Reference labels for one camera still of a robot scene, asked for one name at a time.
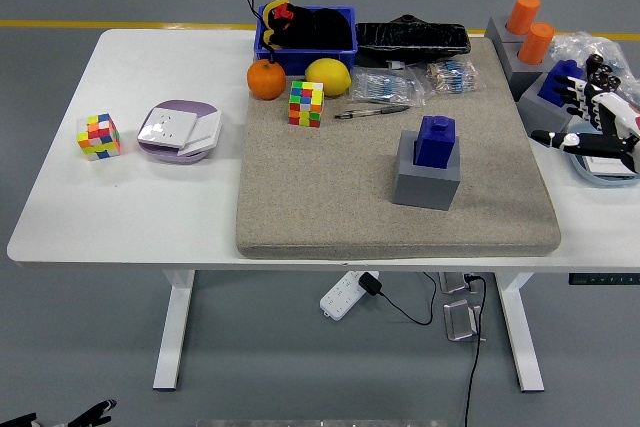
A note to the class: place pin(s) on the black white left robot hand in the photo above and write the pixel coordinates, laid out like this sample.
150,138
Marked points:
97,411

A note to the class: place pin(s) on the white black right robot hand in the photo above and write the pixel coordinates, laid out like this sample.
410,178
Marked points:
620,117

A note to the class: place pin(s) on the blue seal stamp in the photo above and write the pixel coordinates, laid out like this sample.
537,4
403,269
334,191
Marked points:
567,68
435,144

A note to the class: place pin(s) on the grey seal holder block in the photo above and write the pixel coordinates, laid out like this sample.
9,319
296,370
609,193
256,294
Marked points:
425,192
542,117

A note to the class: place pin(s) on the black dotted knob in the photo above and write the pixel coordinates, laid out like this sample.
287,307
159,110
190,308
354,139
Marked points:
614,83
595,63
601,78

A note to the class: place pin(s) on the light blue plate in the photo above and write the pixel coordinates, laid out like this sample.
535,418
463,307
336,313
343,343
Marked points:
600,181

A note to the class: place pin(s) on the clear plastic bag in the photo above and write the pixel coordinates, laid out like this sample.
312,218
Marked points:
575,44

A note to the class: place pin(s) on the grey cylinder holder block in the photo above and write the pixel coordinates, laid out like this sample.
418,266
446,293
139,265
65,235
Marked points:
495,29
520,79

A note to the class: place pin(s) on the white table leg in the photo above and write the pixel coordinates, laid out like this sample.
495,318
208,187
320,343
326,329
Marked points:
520,337
175,337

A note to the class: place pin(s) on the orange cylinder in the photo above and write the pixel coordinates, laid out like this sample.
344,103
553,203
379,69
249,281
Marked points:
524,12
535,43

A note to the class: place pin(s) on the black table control panel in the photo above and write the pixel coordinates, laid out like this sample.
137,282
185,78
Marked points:
600,279

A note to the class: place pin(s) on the bag of tan resistors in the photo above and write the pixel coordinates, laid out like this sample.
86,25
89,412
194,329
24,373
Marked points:
450,77

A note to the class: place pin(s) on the black wrapped long object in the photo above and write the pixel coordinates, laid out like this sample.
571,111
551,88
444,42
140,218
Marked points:
410,39

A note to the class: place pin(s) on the small white connector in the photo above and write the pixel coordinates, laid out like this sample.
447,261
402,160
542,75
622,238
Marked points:
396,65

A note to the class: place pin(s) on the silver black pen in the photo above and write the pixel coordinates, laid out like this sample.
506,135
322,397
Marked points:
385,109

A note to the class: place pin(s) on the bag of blue resistors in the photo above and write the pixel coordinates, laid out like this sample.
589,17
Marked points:
385,84

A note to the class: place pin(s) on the white power strip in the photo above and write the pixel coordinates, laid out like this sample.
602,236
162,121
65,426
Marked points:
340,297

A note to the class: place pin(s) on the white-edged puzzle cube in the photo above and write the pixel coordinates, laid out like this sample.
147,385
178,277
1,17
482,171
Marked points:
99,138
306,104

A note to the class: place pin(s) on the yellow lemon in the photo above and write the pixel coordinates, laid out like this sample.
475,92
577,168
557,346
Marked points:
327,77

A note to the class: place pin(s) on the black power adapter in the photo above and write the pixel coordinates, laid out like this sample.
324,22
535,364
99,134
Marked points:
370,284

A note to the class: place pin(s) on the grey-brown mat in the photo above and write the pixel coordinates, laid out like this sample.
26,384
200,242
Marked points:
325,187

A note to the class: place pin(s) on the black cloth bundle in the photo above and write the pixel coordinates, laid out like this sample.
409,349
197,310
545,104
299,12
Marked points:
325,29

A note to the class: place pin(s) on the purple plate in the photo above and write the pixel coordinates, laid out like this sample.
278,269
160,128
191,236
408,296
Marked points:
180,105

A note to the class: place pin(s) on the blue plastic bin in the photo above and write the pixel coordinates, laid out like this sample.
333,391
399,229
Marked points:
300,58

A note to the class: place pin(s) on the orange fruit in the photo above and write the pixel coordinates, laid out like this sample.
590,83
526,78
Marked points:
266,79

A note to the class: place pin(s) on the yellow black tool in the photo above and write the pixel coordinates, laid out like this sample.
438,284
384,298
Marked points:
272,9

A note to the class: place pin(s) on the white wall switch panel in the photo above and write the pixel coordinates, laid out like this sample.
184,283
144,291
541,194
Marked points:
605,164
207,132

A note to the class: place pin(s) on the metal bracket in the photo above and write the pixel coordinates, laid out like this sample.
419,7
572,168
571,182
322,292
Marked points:
460,322
455,283

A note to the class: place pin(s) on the white wall socket panel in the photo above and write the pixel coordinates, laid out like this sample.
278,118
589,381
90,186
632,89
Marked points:
167,128

